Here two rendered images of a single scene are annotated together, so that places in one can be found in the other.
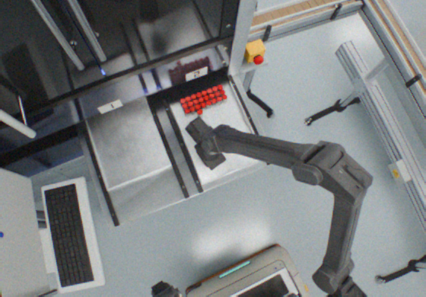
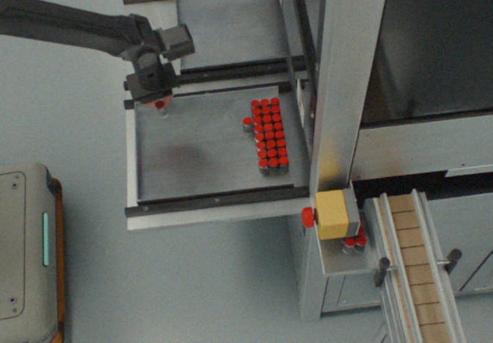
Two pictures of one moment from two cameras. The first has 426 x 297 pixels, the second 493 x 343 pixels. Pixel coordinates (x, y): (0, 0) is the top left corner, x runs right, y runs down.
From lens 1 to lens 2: 1.01 m
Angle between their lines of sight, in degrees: 39
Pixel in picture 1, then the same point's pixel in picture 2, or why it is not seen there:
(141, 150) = (218, 45)
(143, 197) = not seen: hidden behind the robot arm
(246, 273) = (28, 251)
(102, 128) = (270, 4)
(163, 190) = not seen: hidden behind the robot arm
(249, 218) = (130, 316)
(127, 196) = (158, 19)
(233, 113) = (236, 182)
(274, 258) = (28, 304)
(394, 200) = not seen: outside the picture
